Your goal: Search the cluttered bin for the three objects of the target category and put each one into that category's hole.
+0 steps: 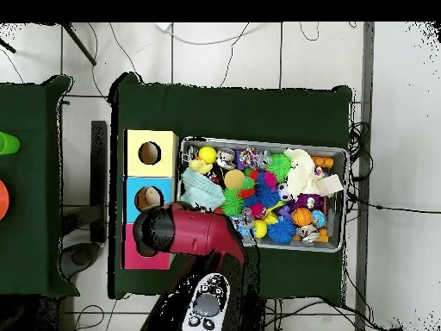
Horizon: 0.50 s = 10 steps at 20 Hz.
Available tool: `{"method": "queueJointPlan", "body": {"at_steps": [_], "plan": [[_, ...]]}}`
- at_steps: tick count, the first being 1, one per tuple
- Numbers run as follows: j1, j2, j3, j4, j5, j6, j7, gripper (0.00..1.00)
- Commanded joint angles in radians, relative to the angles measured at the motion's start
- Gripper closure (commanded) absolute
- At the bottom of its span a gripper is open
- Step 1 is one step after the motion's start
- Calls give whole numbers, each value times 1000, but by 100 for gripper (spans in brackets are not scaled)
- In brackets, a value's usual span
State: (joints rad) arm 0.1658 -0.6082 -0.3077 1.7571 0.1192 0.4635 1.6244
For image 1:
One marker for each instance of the yellow rubber duck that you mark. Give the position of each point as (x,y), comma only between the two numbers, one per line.
(200,166)

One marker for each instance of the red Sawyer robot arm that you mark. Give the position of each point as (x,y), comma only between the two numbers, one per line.
(200,234)

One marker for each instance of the wooden box with three holes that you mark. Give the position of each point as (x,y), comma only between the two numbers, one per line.
(165,165)

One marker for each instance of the clear mesh bin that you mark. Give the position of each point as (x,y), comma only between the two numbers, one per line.
(335,231)

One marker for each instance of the orange foam disc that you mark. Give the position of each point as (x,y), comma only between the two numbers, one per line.
(234,179)

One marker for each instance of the mint green cloth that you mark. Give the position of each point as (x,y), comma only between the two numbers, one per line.
(201,192)

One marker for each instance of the silver soda can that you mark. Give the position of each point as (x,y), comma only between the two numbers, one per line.
(226,159)

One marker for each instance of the yellow ball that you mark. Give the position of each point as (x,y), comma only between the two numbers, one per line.
(207,154)

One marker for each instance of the green spiky ball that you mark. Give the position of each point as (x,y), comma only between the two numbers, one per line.
(279,167)

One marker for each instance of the dark green table cloth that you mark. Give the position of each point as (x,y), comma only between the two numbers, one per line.
(241,110)
(34,172)

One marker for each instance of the blue spiky ball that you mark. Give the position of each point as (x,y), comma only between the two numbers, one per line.
(282,231)

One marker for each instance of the cream knitted cloth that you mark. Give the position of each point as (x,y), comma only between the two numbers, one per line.
(301,176)

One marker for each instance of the orange toy basketball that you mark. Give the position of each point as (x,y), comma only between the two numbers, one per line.
(302,217)

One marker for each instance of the plain wooden block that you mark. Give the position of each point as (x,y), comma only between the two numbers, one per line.
(329,185)

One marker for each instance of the black tripod leg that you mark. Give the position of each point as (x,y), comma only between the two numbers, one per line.
(79,43)

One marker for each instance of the green cup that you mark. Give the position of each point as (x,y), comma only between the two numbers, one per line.
(7,143)

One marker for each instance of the orange round object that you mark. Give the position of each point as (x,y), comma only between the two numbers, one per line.
(3,200)

